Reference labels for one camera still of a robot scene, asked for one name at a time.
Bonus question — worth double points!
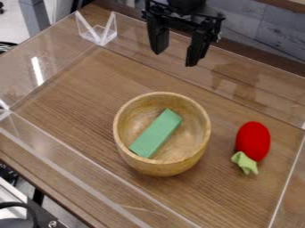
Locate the green rectangular block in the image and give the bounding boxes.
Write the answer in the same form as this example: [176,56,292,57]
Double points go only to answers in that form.
[128,109,181,159]

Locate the black table clamp mount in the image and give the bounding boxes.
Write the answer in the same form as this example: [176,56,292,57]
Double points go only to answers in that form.
[0,201,69,228]

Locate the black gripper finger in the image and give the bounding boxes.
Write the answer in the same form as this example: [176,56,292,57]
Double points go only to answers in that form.
[185,29,212,67]
[147,14,168,54]

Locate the brown wooden bowl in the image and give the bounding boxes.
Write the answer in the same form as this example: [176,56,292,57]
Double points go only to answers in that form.
[113,92,212,176]

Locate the clear acrylic corner bracket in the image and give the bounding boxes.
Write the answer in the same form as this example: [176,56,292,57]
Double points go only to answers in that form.
[74,11,117,46]

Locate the red plush strawberry toy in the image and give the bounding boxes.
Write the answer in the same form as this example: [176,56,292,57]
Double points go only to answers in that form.
[231,121,271,175]

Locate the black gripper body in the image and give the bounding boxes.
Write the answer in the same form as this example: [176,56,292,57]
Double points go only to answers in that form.
[140,0,225,42]

